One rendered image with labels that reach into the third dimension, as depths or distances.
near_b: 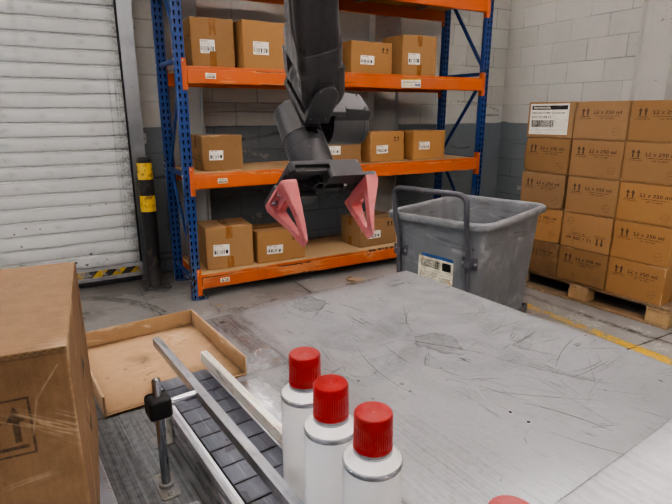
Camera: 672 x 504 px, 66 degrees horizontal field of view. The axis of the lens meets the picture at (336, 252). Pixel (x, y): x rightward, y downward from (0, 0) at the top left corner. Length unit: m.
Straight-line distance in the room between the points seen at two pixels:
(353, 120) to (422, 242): 2.07
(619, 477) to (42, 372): 0.67
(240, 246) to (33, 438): 3.45
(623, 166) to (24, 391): 3.58
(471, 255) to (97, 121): 2.90
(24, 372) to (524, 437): 0.70
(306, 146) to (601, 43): 5.19
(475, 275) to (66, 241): 3.02
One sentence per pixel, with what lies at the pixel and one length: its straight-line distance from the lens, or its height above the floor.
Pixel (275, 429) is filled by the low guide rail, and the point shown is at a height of 0.91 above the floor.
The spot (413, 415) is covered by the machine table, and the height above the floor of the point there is 0.83.
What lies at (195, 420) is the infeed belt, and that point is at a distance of 0.83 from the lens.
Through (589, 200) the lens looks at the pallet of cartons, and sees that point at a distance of 3.91.
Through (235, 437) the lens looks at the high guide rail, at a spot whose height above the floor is 0.96.
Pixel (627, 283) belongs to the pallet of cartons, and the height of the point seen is 0.24.
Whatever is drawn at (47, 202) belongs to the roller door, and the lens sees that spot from 4.31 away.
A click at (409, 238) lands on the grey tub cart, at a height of 0.66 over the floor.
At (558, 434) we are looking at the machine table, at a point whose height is 0.83.
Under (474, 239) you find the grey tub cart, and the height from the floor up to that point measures 0.72.
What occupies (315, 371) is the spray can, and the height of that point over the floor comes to 1.07.
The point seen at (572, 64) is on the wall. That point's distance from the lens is 5.91.
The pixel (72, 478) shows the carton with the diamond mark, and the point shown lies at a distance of 0.60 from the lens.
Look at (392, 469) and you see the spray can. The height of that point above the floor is 1.04.
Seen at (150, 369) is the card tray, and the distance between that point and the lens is 1.10.
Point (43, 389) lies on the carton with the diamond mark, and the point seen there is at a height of 1.08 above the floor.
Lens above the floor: 1.32
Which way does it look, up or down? 15 degrees down
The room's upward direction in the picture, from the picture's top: straight up
